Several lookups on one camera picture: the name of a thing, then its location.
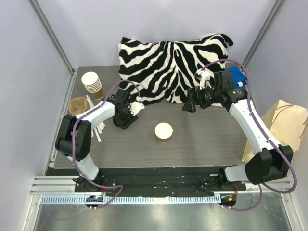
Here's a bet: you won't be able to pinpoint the single brown paper cup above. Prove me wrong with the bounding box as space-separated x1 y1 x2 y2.
154 122 173 143

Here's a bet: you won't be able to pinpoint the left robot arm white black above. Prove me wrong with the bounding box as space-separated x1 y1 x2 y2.
55 89 145 192

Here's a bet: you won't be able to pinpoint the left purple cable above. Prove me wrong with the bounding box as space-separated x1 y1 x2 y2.
51 80 123 211

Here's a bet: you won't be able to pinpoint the aluminium frame post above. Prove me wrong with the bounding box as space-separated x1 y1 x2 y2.
243 0 285 67
28 0 75 75

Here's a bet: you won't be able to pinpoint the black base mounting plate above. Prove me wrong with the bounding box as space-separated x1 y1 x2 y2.
45 166 248 195

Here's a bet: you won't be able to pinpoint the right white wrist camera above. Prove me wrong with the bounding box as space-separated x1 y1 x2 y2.
194 69 212 90

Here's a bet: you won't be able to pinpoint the stack of brown paper cups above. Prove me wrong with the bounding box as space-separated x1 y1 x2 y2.
81 71 103 99

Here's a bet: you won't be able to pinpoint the white slotted cable duct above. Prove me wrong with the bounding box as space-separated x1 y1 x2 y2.
40 194 221 205

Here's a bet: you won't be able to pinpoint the zebra print pillow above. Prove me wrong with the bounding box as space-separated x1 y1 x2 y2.
118 34 233 105

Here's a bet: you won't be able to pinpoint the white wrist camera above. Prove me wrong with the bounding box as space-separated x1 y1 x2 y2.
194 69 212 90
129 96 145 116

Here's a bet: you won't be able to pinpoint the white wrapped straws bundle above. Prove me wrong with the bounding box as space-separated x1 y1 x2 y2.
86 95 105 142

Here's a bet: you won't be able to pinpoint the purple cable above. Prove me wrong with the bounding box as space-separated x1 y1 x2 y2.
199 59 298 212
51 80 123 211

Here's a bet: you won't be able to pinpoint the brown cardboard cup carrier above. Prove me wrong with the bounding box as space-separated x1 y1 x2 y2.
68 97 89 116

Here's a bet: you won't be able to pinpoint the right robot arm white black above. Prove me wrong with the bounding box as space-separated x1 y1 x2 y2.
182 69 293 190

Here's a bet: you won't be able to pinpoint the blue cloth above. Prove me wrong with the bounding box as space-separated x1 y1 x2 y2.
226 66 247 89

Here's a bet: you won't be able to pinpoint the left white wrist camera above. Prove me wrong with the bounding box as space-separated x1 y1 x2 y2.
129 96 145 116

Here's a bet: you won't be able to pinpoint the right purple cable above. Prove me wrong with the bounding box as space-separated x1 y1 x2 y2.
199 59 298 212

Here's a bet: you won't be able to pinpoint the brown paper bag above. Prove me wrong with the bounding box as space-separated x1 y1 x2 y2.
241 99 308 166

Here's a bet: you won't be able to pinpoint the right aluminium frame post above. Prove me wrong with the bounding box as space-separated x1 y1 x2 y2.
243 0 285 67

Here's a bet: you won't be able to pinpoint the left aluminium frame post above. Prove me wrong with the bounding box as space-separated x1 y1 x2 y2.
28 0 75 75

